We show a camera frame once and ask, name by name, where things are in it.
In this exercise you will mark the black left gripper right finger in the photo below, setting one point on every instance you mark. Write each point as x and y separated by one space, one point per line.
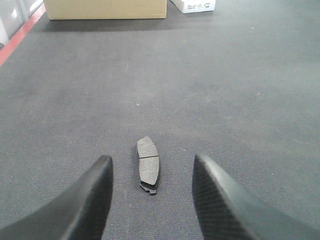
226 210

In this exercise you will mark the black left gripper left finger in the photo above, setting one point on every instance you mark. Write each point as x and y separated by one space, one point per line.
79 213

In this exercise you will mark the grey brake pad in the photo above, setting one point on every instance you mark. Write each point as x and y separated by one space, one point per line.
148 165

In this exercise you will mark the cardboard box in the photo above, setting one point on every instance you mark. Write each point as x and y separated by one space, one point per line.
105 9

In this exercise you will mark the long white box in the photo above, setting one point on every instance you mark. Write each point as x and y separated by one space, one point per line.
194 6

